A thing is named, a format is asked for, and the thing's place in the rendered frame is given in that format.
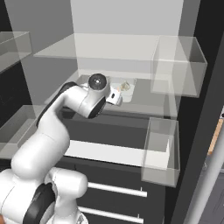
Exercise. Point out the clear tupperware with shrimp meal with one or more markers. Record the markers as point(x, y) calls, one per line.
point(128, 89)

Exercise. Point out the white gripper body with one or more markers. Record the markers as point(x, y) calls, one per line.
point(117, 98)

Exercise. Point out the wooden cupboard edge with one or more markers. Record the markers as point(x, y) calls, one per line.
point(215, 137)

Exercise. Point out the dark freezer drawer front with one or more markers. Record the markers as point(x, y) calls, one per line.
point(116, 205)
point(116, 176)

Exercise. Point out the clear fridge door bin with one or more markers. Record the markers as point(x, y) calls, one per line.
point(160, 157)
point(178, 70)
point(16, 131)
point(13, 48)

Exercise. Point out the dark fridge door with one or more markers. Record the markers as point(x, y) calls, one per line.
point(11, 93)
point(201, 116)

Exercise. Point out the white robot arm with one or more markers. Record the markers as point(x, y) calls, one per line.
point(43, 148)

